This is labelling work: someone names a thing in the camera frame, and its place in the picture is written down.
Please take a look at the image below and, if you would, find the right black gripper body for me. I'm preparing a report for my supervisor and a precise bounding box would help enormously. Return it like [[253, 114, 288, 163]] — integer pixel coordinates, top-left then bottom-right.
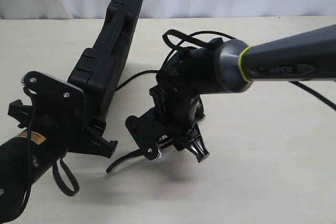
[[158, 95, 202, 150]]

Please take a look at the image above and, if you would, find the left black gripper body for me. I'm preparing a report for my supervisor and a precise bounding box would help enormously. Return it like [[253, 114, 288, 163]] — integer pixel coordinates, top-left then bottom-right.
[[23, 98, 95, 156]]

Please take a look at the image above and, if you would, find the black braided rope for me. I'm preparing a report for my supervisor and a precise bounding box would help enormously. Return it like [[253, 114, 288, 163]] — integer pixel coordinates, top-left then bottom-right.
[[105, 69, 169, 174]]

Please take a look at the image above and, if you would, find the black plastic carry case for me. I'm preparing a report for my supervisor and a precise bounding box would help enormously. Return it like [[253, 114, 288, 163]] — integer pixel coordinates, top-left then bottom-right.
[[68, 0, 143, 130]]

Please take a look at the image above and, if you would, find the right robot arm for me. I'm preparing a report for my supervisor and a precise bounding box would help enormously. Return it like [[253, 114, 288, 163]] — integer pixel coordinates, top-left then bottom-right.
[[150, 25, 335, 162]]

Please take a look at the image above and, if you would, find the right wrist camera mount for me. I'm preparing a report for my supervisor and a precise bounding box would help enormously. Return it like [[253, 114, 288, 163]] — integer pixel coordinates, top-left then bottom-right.
[[125, 108, 166, 161]]

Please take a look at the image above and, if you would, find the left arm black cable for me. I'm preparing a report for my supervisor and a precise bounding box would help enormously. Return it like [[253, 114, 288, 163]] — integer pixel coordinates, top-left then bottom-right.
[[15, 87, 81, 224]]

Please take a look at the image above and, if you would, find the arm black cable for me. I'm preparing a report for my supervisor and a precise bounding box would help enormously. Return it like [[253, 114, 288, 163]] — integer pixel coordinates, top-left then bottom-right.
[[157, 29, 336, 112], [15, 87, 81, 224]]

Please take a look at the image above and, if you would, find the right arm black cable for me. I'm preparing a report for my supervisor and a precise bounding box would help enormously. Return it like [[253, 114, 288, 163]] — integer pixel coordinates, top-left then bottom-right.
[[157, 29, 336, 112]]

